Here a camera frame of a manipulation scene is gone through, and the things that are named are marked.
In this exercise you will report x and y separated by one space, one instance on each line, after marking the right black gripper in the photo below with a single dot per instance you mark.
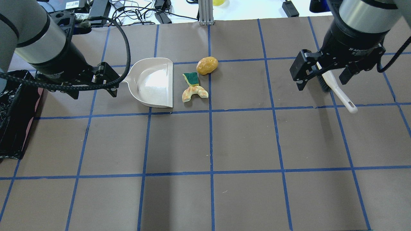
348 43

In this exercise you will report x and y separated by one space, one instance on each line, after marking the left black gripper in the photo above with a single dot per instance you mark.
62 65

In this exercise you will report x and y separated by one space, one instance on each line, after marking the white hand brush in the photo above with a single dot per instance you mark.
328 83

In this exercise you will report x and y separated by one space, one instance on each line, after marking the beige plastic dustpan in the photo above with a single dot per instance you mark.
150 81

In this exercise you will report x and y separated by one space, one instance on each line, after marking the curved bread piece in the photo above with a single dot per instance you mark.
194 90

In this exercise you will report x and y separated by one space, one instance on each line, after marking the green yellow sponge piece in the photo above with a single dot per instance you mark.
191 78

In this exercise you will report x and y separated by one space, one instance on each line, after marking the yellow potato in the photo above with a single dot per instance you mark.
207 65

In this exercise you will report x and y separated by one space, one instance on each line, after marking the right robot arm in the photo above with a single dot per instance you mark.
353 42

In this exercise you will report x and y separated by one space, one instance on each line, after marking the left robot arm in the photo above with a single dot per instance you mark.
44 41

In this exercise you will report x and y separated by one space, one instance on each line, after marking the black lined trash bin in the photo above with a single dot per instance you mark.
18 108

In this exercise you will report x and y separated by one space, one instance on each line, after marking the black power adapter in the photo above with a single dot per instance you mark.
289 9

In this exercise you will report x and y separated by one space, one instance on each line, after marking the aluminium frame post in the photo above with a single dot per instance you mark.
205 12

